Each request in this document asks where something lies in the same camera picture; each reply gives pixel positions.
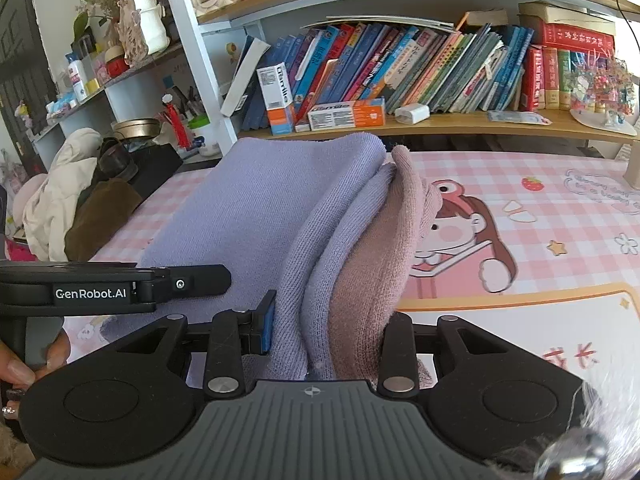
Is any dried flower plant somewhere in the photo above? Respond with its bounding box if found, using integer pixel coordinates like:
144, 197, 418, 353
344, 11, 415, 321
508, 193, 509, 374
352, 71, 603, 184
74, 0, 131, 41

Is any black box device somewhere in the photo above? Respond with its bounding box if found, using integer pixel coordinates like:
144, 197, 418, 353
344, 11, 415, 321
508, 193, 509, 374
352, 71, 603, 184
97, 137, 184, 201

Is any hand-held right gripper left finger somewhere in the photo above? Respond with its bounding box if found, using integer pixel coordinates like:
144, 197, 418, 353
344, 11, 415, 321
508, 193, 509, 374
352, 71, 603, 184
106, 288, 278, 401

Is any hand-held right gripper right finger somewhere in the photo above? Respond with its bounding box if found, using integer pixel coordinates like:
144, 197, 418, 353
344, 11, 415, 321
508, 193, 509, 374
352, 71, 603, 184
377, 311, 544, 401

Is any group of toiletry bottles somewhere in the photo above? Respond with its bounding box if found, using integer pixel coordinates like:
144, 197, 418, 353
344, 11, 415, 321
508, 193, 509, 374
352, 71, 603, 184
44, 34, 109, 121

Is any silver round bead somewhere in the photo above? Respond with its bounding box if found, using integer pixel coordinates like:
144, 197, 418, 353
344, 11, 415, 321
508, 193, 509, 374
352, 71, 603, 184
533, 428, 609, 480

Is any gold round tin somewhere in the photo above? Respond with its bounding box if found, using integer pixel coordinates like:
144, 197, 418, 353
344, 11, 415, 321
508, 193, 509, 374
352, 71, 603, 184
110, 118, 162, 141

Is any white charger adapter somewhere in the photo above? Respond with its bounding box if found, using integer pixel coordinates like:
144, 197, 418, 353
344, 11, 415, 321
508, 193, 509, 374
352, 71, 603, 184
394, 102, 431, 125

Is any pink checked cartoon tablecloth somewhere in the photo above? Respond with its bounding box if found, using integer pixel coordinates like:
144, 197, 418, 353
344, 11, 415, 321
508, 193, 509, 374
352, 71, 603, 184
62, 149, 640, 377

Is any beige jacket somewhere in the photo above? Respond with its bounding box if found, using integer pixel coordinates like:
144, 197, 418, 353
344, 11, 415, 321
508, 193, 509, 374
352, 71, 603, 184
12, 127, 104, 262

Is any white cup with green lid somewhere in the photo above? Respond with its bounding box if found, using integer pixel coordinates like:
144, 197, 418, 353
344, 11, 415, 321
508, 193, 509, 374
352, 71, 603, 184
188, 114, 222, 157

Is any white ceramic vase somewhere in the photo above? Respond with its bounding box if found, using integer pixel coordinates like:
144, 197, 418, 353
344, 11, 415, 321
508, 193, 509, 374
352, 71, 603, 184
130, 0, 170, 56

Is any purple and pink sweater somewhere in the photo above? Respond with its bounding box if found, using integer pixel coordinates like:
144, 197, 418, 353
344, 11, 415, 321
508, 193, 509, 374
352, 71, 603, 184
100, 131, 444, 394

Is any red jar with cream lid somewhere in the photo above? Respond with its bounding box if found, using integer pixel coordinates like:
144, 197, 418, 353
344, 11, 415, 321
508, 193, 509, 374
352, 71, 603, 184
104, 44, 131, 79

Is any dark door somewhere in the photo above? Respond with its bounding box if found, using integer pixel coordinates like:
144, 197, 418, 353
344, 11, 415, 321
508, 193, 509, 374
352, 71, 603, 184
0, 0, 57, 172

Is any flat blue white packet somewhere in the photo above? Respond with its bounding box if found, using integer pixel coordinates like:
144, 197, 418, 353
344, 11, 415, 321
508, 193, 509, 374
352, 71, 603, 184
487, 109, 553, 126

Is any row of colourful books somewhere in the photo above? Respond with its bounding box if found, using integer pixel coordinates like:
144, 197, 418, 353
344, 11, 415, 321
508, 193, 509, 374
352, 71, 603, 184
219, 7, 617, 134

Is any long white orange toothpaste box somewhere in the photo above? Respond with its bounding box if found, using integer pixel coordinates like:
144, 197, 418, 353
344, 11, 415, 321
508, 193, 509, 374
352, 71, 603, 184
306, 98, 387, 132

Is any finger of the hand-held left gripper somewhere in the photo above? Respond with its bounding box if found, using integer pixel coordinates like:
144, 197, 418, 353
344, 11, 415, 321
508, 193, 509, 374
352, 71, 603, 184
169, 264, 232, 305

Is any person's left hand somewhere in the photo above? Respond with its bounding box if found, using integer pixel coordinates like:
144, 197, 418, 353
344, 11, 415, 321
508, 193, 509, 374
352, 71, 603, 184
0, 331, 72, 419

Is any brown cloth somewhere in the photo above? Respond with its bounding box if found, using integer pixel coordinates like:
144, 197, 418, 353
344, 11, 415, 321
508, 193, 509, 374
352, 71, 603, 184
63, 179, 144, 262

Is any colourful ornament on white plate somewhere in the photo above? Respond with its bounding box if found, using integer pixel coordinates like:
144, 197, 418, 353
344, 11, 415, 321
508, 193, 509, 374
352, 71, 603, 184
569, 54, 639, 137

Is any tall white orange toothpaste box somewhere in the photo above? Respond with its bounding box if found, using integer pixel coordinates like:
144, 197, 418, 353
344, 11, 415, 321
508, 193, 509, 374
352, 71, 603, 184
256, 62, 297, 135

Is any white bookshelf with wooden shelves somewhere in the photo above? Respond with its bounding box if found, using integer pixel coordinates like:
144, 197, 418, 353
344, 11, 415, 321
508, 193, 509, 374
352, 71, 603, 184
30, 0, 640, 162

